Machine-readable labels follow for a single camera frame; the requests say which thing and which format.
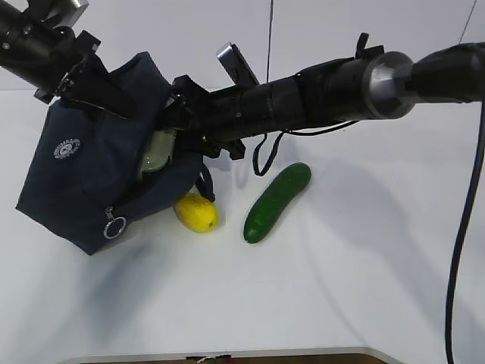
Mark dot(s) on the green cucumber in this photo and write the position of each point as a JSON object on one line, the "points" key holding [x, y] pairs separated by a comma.
{"points": [[270, 205]]}

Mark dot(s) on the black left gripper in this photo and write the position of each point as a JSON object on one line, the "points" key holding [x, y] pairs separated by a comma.
{"points": [[65, 61]]}

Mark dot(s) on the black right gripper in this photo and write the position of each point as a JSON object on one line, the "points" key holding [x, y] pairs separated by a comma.
{"points": [[190, 116]]}

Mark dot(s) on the yellow lemon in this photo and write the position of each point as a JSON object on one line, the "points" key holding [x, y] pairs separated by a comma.
{"points": [[197, 213]]}

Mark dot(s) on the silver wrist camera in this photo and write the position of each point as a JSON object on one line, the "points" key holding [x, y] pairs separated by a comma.
{"points": [[65, 13], [236, 66]]}

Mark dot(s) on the navy blue lunch bag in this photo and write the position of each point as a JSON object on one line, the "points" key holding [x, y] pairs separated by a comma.
{"points": [[83, 183]]}

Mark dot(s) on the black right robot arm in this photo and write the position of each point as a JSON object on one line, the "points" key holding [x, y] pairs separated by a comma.
{"points": [[372, 85]]}

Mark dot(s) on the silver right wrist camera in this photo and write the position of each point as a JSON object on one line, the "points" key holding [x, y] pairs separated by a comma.
{"points": [[236, 66]]}

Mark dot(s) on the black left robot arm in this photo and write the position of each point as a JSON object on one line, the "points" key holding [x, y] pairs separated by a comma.
{"points": [[40, 46]]}

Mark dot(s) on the glass container green lid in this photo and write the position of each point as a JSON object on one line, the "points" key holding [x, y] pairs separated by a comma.
{"points": [[158, 152]]}

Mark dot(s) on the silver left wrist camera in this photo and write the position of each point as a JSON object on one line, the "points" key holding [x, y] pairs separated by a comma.
{"points": [[65, 13]]}

